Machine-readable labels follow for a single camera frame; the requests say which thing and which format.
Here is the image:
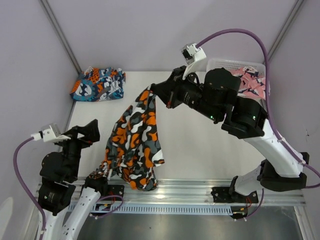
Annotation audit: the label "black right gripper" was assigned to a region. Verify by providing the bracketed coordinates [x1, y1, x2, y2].
[151, 65, 222, 122]

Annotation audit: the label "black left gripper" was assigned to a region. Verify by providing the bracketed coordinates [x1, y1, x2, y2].
[56, 118, 100, 179]

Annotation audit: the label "orange camouflage shorts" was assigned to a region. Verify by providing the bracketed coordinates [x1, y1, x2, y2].
[89, 86, 165, 191]

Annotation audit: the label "blue orange patterned shorts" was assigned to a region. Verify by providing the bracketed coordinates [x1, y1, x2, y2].
[70, 66, 126, 102]

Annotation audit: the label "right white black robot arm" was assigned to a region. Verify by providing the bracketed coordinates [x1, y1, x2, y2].
[151, 66, 307, 202]

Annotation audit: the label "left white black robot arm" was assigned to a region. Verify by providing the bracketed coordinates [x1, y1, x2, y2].
[36, 119, 109, 240]

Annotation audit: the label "pink white patterned shorts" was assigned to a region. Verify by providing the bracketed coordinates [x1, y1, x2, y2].
[230, 65, 266, 100]

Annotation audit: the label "white perforated plastic basket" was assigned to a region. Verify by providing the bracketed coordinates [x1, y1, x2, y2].
[206, 58, 266, 101]

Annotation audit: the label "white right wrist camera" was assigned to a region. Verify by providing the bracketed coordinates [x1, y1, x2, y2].
[180, 43, 207, 80]

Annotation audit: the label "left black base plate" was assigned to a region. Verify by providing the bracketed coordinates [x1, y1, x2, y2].
[106, 184, 125, 202]

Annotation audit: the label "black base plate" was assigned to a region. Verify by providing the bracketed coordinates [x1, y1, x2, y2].
[210, 186, 259, 204]
[106, 184, 125, 202]

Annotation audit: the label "white slotted cable duct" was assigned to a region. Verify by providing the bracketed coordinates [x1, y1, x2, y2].
[67, 202, 232, 215]

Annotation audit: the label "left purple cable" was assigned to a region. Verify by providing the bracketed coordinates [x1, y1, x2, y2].
[12, 136, 125, 237]

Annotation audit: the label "purple cable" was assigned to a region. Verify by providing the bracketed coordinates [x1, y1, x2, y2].
[196, 28, 320, 221]
[12, 136, 125, 237]

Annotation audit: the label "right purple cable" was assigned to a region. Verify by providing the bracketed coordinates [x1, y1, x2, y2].
[196, 28, 320, 221]

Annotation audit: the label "aluminium front rail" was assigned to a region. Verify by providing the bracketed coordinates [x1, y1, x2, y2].
[34, 178, 307, 207]

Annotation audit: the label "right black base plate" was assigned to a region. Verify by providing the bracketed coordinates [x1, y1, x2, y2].
[210, 186, 259, 204]

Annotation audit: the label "right aluminium frame post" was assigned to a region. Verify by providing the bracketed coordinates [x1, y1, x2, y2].
[268, 0, 307, 61]

